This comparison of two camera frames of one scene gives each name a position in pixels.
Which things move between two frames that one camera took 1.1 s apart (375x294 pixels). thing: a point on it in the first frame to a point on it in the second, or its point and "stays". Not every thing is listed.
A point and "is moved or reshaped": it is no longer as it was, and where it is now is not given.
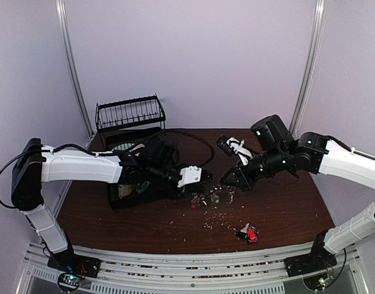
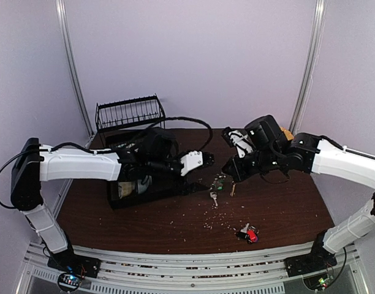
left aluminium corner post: x=64 y=26 stays
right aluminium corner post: x=311 y=66 stays
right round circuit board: x=317 y=283 stays
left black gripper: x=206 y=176 to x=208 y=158
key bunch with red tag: x=249 y=233 stays
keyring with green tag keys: x=214 y=194 is moved or reshaped
